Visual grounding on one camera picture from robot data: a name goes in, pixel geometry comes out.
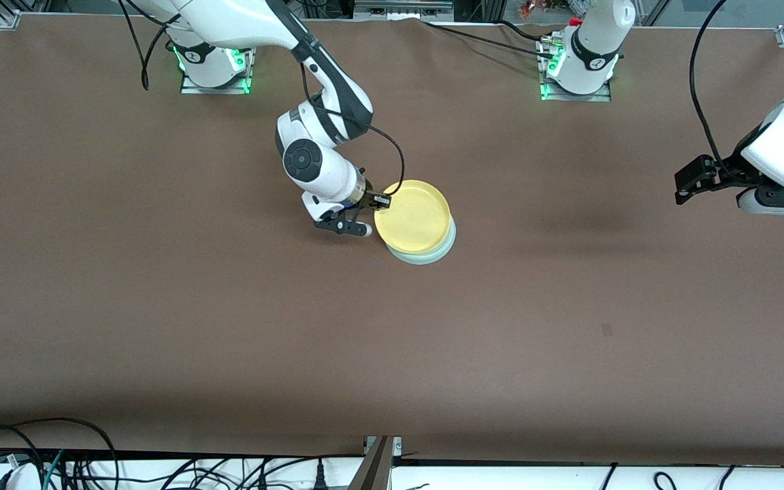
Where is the yellow plastic plate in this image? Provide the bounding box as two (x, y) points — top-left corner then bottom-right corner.
(374, 180), (452, 254)

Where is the pale green plastic plate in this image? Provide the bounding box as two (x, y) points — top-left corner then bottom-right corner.
(385, 218), (457, 266)

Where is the brown table cover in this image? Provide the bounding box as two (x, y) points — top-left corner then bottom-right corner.
(0, 14), (784, 458)

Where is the grey metal device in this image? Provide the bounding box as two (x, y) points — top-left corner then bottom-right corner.
(355, 0), (454, 20)

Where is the orange object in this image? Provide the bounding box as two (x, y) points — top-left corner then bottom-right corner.
(518, 0), (570, 18)

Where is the aluminium profile bar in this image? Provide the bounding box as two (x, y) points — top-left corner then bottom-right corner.
(348, 436), (403, 490)

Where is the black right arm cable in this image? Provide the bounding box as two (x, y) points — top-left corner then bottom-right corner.
(116, 0), (406, 199)

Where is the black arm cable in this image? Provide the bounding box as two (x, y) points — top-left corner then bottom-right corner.
(689, 0), (733, 179)
(116, 0), (406, 199)

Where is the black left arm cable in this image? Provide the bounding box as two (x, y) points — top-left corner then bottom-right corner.
(689, 0), (733, 179)

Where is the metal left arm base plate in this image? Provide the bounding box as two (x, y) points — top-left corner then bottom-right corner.
(540, 37), (612, 103)

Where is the black cable on table cover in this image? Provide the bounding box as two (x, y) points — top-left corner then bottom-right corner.
(421, 19), (556, 59)

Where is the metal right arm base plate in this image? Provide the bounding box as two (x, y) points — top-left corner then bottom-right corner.
(180, 31), (257, 95)

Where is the large black cable loop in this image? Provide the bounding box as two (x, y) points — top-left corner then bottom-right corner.
(0, 417), (119, 490)

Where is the green cable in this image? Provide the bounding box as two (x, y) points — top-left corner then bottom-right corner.
(42, 449), (66, 490)

